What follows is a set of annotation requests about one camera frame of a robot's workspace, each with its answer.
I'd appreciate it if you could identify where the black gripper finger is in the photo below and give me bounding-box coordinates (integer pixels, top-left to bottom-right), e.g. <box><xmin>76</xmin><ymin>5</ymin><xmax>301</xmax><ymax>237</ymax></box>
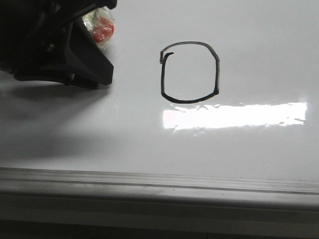
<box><xmin>13</xmin><ymin>18</ymin><xmax>114</xmax><ymax>89</ymax></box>

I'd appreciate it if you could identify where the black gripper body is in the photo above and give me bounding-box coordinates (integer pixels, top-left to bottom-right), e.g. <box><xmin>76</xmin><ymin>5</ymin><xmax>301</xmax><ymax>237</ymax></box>
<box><xmin>0</xmin><ymin>0</ymin><xmax>117</xmax><ymax>74</ymax></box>

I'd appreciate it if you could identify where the red magnet taped to marker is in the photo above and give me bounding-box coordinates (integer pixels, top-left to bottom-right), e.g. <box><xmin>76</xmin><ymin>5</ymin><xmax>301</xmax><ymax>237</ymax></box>
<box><xmin>82</xmin><ymin>6</ymin><xmax>115</xmax><ymax>50</ymax></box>

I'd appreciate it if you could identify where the white whiteboard with aluminium frame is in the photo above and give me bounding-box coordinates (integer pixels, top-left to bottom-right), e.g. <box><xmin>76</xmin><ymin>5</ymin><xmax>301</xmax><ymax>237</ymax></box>
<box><xmin>0</xmin><ymin>0</ymin><xmax>319</xmax><ymax>222</ymax></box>

